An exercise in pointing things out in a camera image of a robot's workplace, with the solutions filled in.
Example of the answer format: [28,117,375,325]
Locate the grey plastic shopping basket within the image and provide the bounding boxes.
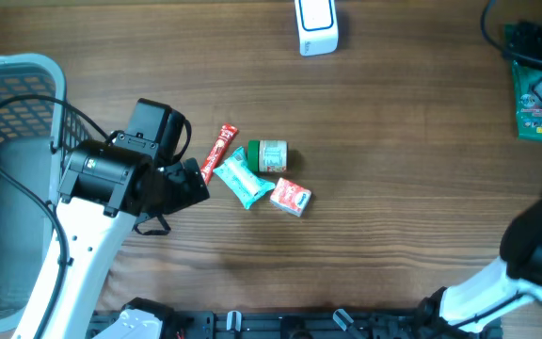
[0,54,90,332]

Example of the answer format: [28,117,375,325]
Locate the white barcode scanner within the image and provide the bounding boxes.
[294,0,339,57]

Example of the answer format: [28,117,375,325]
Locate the red white small carton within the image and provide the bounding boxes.
[270,178,312,217]

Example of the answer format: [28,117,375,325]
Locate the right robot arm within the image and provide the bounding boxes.
[390,34,542,338]

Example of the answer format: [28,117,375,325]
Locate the small jar green lid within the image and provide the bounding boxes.
[247,140,288,172]

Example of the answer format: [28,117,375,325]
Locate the green 3M gloves packet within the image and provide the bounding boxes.
[503,23,542,144]

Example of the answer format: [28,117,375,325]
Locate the red small packet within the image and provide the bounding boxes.
[200,123,239,185]

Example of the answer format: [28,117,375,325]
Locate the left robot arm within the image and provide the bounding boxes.
[14,99,210,338]

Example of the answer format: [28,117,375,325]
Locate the black left camera cable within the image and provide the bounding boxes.
[0,93,112,339]

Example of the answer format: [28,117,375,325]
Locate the pale green small packet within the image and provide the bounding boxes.
[214,146,276,210]

